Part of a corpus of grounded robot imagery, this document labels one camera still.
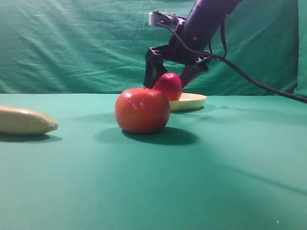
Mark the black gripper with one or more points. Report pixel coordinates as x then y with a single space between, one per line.
174 51

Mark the red apple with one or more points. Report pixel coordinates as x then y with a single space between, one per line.
170 85

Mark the dark robot arm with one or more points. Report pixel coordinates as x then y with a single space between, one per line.
190 36

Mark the yellow plate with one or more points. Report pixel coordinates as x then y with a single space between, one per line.
188 101

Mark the orange tangerine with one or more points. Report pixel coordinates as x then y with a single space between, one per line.
142 111

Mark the green table cloth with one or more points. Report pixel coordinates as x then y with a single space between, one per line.
240 163

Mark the green backdrop cloth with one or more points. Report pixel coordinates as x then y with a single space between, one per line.
96 46

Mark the yellow banana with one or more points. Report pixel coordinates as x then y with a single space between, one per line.
20 121

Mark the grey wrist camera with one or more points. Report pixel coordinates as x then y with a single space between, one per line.
157 18

